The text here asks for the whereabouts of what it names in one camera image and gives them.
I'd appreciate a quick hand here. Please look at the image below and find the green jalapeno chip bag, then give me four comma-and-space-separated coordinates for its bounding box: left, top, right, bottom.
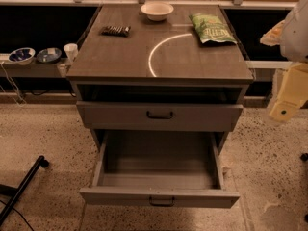
189, 13, 237, 43

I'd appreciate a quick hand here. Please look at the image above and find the white cable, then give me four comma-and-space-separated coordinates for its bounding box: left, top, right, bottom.
0, 61, 27, 107

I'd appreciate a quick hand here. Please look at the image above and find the open lower drawer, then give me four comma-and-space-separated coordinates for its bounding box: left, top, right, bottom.
80, 131, 239, 208

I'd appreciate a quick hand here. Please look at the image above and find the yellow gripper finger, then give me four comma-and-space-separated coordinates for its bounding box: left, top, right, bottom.
269, 101, 299, 123
260, 20, 285, 46

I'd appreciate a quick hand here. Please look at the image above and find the blue patterned bowl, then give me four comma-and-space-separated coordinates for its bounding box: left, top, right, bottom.
9, 47, 36, 65

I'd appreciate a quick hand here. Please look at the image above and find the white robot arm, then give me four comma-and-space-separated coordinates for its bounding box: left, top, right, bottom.
260, 0, 308, 122

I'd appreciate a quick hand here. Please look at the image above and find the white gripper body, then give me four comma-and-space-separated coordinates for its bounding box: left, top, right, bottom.
277, 63, 308, 109

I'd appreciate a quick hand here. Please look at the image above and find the grey side shelf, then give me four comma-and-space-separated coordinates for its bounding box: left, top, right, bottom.
0, 54, 71, 78

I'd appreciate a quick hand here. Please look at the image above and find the black chair leg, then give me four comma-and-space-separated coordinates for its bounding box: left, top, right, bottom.
0, 155, 49, 226

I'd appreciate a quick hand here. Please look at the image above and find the white bowl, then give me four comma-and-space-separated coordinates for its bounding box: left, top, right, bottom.
141, 2, 174, 21

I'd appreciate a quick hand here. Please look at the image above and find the grey blue bowl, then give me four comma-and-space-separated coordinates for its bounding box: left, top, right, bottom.
37, 47, 62, 64

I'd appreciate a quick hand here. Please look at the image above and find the dark snack bar packet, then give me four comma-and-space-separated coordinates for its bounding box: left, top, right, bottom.
100, 26, 131, 37

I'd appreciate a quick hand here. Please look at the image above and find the white paper cup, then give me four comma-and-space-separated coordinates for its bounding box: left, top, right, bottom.
64, 43, 78, 62

